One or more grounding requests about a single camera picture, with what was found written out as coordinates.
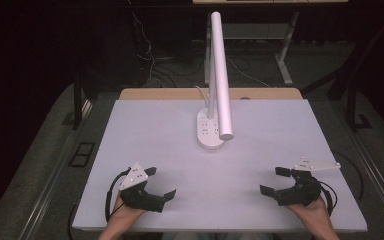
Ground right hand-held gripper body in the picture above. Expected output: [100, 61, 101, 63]
[274, 156, 342, 207]

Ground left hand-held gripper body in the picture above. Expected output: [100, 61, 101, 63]
[118, 162, 166, 214]

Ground person's right hand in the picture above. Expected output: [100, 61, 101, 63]
[284, 195, 332, 231]

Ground person's left hand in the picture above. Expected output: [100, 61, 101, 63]
[111, 194, 147, 232]

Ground black metal stand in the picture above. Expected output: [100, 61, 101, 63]
[344, 78, 374, 132]
[61, 71, 96, 131]

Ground white desk lamp with sockets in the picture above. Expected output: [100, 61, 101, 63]
[196, 11, 235, 151]

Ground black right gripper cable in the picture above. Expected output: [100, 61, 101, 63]
[314, 179, 338, 217]

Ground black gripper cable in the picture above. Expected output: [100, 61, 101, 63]
[104, 167, 132, 223]
[314, 179, 338, 217]

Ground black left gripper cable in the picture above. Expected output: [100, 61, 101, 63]
[104, 167, 132, 223]

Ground black floor cable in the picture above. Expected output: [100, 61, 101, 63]
[331, 149, 365, 203]

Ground black floor frame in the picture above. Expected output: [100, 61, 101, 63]
[67, 141, 97, 168]

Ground aluminium floor rail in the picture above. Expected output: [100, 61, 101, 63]
[344, 128, 384, 231]
[15, 131, 81, 240]

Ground white lamp cable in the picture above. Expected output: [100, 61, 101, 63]
[194, 85, 212, 102]

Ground white floor cables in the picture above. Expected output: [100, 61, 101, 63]
[126, 0, 178, 88]

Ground white metal desk frame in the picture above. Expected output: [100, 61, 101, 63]
[192, 0, 349, 87]

